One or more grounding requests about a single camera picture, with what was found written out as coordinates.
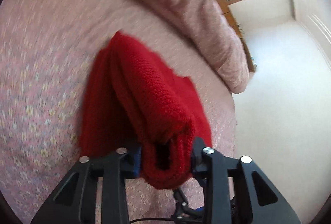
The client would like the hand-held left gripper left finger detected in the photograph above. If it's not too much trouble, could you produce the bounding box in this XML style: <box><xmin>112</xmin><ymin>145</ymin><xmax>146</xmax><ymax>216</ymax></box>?
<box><xmin>30</xmin><ymin>145</ymin><xmax>142</xmax><ymax>224</ymax></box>

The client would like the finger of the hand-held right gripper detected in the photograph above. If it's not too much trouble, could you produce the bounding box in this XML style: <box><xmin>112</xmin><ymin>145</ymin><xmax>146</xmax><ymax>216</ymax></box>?
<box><xmin>173</xmin><ymin>186</ymin><xmax>206</xmax><ymax>222</ymax></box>

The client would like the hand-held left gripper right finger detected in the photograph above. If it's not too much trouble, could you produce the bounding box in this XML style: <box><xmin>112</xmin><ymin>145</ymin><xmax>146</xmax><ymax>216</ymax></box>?
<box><xmin>191</xmin><ymin>137</ymin><xmax>302</xmax><ymax>224</ymax></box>

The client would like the red knit cardigan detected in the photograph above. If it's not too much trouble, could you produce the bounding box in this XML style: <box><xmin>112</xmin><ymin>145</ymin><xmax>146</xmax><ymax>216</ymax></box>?
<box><xmin>80</xmin><ymin>30</ymin><xmax>213</xmax><ymax>190</ymax></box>

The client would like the pink floral bed sheet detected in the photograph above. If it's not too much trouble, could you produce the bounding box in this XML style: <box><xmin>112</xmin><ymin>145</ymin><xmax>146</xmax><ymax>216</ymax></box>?
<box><xmin>0</xmin><ymin>0</ymin><xmax>237</xmax><ymax>224</ymax></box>

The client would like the long wooden cabinet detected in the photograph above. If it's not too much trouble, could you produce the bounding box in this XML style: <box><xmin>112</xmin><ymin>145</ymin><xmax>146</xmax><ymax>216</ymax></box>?
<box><xmin>197</xmin><ymin>0</ymin><xmax>258</xmax><ymax>73</ymax></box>

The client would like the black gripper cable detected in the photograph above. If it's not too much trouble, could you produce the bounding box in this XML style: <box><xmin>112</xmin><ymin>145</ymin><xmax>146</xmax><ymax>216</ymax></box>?
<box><xmin>128</xmin><ymin>217</ymin><xmax>179</xmax><ymax>224</ymax></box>

